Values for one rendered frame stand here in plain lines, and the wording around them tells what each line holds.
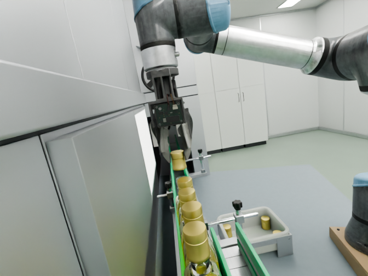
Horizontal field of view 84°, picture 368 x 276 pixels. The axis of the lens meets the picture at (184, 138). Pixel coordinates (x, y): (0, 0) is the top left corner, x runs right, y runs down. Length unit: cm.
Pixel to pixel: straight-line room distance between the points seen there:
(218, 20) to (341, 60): 31
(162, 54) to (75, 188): 29
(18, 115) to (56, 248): 14
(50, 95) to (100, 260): 21
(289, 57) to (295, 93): 490
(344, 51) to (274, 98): 466
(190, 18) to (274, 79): 485
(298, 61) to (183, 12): 33
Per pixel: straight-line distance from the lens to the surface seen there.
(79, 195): 28
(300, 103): 561
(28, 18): 33
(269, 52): 61
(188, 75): 140
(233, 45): 58
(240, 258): 68
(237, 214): 67
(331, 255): 92
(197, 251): 32
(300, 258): 89
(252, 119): 455
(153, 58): 44
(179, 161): 49
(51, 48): 35
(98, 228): 30
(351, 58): 60
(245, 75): 448
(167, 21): 45
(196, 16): 46
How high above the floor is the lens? 135
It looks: 12 degrees down
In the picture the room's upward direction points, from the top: 9 degrees counter-clockwise
